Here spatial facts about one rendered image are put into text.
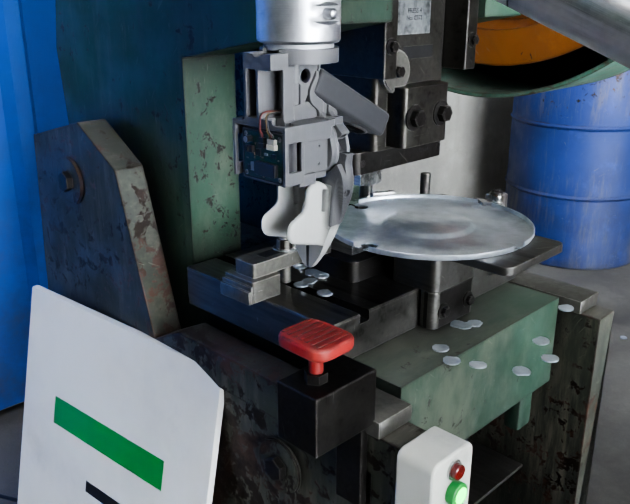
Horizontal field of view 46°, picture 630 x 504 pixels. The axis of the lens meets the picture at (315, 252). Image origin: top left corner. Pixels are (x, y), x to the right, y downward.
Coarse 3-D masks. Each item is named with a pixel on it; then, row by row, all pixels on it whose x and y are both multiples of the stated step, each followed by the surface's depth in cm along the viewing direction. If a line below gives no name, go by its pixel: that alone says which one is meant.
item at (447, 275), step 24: (552, 240) 100; (408, 264) 104; (432, 264) 101; (456, 264) 104; (480, 264) 93; (504, 264) 91; (528, 264) 93; (432, 288) 102; (456, 288) 105; (432, 312) 103; (456, 312) 107
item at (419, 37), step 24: (408, 0) 98; (432, 0) 101; (408, 24) 99; (432, 24) 103; (408, 48) 100; (432, 48) 104; (408, 72) 99; (432, 72) 105; (384, 96) 99; (408, 96) 98; (432, 96) 101; (408, 120) 99; (432, 120) 103; (360, 144) 101; (384, 144) 101; (408, 144) 100
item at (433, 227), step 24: (360, 216) 110; (384, 216) 110; (408, 216) 108; (432, 216) 108; (456, 216) 108; (480, 216) 110; (504, 216) 110; (360, 240) 99; (384, 240) 99; (408, 240) 99; (432, 240) 99; (456, 240) 99; (480, 240) 99; (504, 240) 99; (528, 240) 98
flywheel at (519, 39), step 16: (480, 32) 130; (496, 32) 128; (512, 32) 126; (528, 32) 124; (544, 32) 122; (480, 48) 131; (496, 48) 128; (512, 48) 126; (528, 48) 124; (544, 48) 122; (560, 48) 120; (576, 48) 119; (496, 64) 129; (512, 64) 127; (528, 64) 126
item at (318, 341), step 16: (304, 320) 81; (320, 320) 81; (288, 336) 77; (304, 336) 77; (320, 336) 77; (336, 336) 77; (352, 336) 77; (304, 352) 75; (320, 352) 74; (336, 352) 75; (320, 368) 78
